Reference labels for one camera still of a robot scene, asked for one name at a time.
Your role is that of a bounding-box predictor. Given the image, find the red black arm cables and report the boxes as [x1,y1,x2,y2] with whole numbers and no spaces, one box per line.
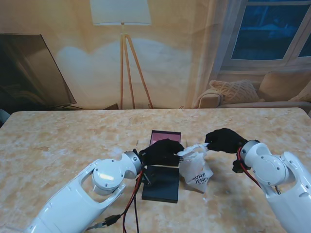
[237,147,265,192]
[102,169,146,233]

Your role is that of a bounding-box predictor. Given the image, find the black gift box pink inside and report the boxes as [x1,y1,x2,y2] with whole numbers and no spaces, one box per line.
[148,130,182,168]

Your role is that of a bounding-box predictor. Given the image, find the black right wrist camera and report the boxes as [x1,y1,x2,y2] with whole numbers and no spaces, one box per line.
[232,160,246,174]

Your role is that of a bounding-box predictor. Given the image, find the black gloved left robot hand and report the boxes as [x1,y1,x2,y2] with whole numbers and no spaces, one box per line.
[138,138,185,168]

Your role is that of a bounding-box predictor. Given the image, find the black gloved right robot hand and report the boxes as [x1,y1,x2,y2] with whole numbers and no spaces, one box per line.
[205,128,248,154]

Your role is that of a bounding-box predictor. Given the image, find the dark grey chair edge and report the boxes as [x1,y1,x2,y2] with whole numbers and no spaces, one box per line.
[0,108,10,127]

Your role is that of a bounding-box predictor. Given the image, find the red black left arm cables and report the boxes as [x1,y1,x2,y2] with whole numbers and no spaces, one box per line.
[102,169,146,233]

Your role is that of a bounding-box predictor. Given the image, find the red black right arm cables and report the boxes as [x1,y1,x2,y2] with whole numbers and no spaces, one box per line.
[237,147,265,192]

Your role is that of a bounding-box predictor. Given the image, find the black gift box lid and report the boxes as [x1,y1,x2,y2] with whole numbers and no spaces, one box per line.
[141,165,180,204]

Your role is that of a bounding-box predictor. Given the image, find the white plastic bag orange logo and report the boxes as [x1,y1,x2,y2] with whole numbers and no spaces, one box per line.
[176,142,214,194]

